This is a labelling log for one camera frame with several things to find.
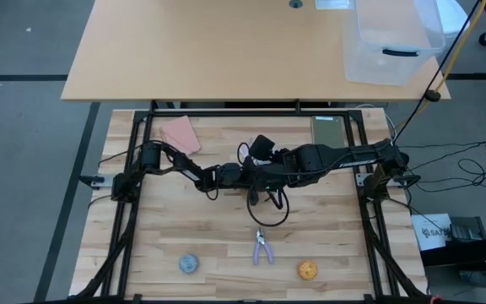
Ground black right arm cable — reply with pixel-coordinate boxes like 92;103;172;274
246;185;290;228

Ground black aluminium table frame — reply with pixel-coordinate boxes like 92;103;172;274
72;100;428;304

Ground black floor cables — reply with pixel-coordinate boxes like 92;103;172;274
398;141;486;195

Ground purple handled pliers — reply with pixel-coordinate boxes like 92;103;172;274
251;226;276;267

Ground white printed cardboard box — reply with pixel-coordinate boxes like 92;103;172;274
410;213;454;252

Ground yellow cable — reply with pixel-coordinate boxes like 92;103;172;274
394;0;486;132

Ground black equipment cart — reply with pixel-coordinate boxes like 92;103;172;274
419;215;486;304

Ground grey-blue round scrubber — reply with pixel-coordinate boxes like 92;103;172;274
178;253;200;274

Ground small white box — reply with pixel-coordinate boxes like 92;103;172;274
314;0;351;10

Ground orange round cookie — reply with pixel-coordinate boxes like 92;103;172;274
296;259;319;282

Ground tan wooden desk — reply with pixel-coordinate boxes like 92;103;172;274
60;0;452;102

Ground clear plastic storage bin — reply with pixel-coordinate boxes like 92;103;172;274
342;0;446;87

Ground long black cable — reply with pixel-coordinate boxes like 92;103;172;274
392;0;483;144

